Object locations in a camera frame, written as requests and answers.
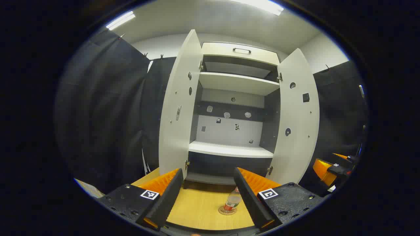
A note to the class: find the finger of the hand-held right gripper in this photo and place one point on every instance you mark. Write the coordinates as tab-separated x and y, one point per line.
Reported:
323	172
343	157

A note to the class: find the clear red-label plastic bottle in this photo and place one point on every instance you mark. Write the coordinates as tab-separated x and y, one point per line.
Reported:
232	200

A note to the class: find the pale flat sheet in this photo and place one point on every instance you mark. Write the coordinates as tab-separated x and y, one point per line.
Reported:
88	188

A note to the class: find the black backdrop cloth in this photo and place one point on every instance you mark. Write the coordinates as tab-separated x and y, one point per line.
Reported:
105	114

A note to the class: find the white cabinet door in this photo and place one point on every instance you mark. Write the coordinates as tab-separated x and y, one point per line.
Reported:
295	150
178	137

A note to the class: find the long ceiling light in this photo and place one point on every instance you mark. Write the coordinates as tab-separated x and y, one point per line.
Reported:
120	20
262	6

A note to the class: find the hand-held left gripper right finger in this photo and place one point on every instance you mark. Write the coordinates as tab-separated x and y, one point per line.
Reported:
251	203

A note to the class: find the round brown coaster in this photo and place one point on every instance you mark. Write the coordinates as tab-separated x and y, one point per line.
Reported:
224	211

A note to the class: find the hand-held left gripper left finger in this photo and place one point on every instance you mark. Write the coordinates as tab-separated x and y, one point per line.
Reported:
164	203

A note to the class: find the white cabinet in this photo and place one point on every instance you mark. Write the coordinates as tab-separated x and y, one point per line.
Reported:
229	131

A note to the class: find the white cabinet shelf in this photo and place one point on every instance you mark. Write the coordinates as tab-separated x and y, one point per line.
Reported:
236	83
229	150

